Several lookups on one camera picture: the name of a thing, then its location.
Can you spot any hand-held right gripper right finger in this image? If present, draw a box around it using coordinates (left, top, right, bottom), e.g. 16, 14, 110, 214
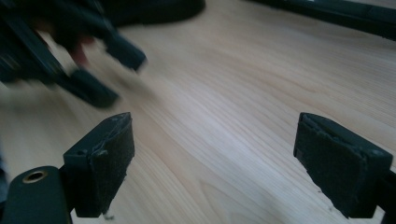
293, 112, 394, 218

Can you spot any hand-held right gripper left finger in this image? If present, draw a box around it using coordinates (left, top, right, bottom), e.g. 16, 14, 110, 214
63, 112, 135, 218

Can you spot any black leather shoe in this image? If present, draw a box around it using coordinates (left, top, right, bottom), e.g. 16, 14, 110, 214
102, 0, 206, 26
248, 0, 396, 41

